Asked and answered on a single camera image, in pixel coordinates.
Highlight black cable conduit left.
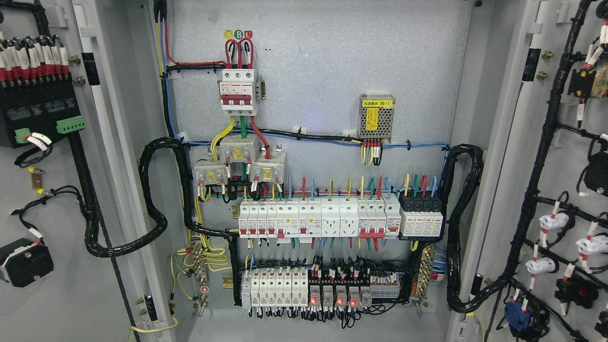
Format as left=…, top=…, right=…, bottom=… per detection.
left=69, top=137, right=238, bottom=258

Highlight white lower breaker row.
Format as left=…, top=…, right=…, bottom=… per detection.
left=240, top=267, right=310, bottom=310

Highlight black relay terminal row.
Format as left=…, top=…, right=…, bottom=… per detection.
left=298, top=256, right=409, bottom=329

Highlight black meter housing back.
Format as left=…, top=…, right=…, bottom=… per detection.
left=0, top=76, right=86, bottom=149

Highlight black surge protector block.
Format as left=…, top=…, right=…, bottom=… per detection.
left=398, top=191, right=444, bottom=242

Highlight grey cabinet door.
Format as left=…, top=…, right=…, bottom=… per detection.
left=1, top=0, right=171, bottom=342
left=446, top=0, right=607, bottom=342

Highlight white main circuit breaker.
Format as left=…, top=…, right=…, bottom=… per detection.
left=219, top=69, right=262, bottom=116

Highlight grey current transformers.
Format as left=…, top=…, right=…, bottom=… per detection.
left=194, top=133, right=286, bottom=190

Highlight white socket module row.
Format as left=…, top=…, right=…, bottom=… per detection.
left=237, top=197, right=401, bottom=243

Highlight black cable conduit right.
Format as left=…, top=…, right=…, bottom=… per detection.
left=444, top=143, right=509, bottom=314

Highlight black cable conduit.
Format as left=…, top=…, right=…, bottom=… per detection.
left=69, top=137, right=238, bottom=258
left=444, top=143, right=509, bottom=314

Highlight metal mesh power supply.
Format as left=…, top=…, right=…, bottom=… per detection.
left=358, top=94, right=395, bottom=141

